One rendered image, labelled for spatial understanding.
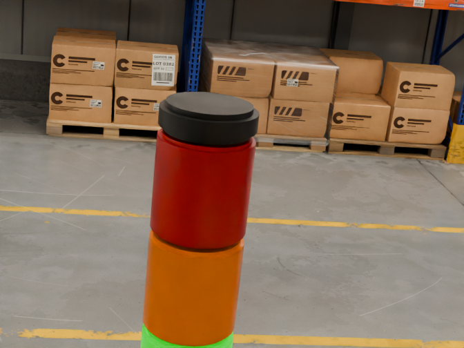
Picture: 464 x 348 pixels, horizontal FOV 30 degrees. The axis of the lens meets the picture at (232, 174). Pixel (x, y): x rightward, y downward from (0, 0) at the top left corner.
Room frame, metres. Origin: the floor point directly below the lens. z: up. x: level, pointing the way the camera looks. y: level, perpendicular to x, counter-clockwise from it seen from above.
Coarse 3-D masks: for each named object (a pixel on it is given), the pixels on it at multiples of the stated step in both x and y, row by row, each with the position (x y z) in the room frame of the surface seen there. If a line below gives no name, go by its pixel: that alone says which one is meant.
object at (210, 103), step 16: (176, 96) 0.42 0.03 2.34; (192, 96) 0.43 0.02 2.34; (208, 96) 0.43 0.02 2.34; (224, 96) 0.43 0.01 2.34; (160, 112) 0.41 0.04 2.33; (176, 112) 0.40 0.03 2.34; (192, 112) 0.40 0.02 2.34; (208, 112) 0.40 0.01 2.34; (224, 112) 0.40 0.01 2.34; (240, 112) 0.41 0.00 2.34; (256, 112) 0.42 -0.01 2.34; (176, 128) 0.40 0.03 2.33; (192, 128) 0.39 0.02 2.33; (208, 128) 0.39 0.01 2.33; (224, 128) 0.39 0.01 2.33; (240, 128) 0.40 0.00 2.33; (256, 128) 0.41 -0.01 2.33; (208, 144) 0.40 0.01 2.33; (224, 144) 0.40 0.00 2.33
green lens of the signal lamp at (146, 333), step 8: (144, 328) 0.42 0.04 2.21; (144, 336) 0.41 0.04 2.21; (152, 336) 0.40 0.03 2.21; (232, 336) 0.42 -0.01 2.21; (144, 344) 0.41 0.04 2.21; (152, 344) 0.40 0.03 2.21; (160, 344) 0.40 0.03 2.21; (168, 344) 0.40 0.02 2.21; (216, 344) 0.40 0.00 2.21; (224, 344) 0.41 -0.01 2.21; (232, 344) 0.41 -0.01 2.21
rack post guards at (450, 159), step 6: (456, 126) 8.29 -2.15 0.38; (462, 126) 8.28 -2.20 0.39; (456, 132) 8.28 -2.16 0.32; (462, 132) 8.28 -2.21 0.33; (456, 138) 8.28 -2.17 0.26; (462, 138) 8.29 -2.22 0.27; (450, 144) 8.33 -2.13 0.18; (456, 144) 8.28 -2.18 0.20; (462, 144) 8.29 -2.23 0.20; (450, 150) 8.30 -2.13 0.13; (456, 150) 8.28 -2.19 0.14; (462, 150) 8.29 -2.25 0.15; (450, 156) 8.29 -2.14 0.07; (456, 156) 8.28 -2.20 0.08; (462, 156) 8.29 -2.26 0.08; (444, 162) 8.27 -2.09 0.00; (450, 162) 8.28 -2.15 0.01; (456, 162) 8.28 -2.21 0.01; (462, 162) 8.29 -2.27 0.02
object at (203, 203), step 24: (168, 144) 0.40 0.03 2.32; (192, 144) 0.40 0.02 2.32; (240, 144) 0.40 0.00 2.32; (168, 168) 0.40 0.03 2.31; (192, 168) 0.39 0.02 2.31; (216, 168) 0.39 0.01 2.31; (240, 168) 0.40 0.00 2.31; (168, 192) 0.40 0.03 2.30; (192, 192) 0.39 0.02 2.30; (216, 192) 0.39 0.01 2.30; (240, 192) 0.40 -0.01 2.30; (168, 216) 0.40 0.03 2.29; (192, 216) 0.39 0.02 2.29; (216, 216) 0.39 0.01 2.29; (240, 216) 0.40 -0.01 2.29; (168, 240) 0.40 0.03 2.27; (192, 240) 0.39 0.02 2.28; (216, 240) 0.39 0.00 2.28
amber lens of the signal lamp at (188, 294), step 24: (240, 240) 0.42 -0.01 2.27; (168, 264) 0.40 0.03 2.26; (192, 264) 0.39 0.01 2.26; (216, 264) 0.40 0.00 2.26; (240, 264) 0.41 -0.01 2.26; (168, 288) 0.40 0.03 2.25; (192, 288) 0.39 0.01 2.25; (216, 288) 0.40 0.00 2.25; (144, 312) 0.41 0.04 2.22; (168, 312) 0.39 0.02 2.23; (192, 312) 0.39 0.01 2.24; (216, 312) 0.40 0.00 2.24; (168, 336) 0.39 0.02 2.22; (192, 336) 0.39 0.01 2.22; (216, 336) 0.40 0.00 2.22
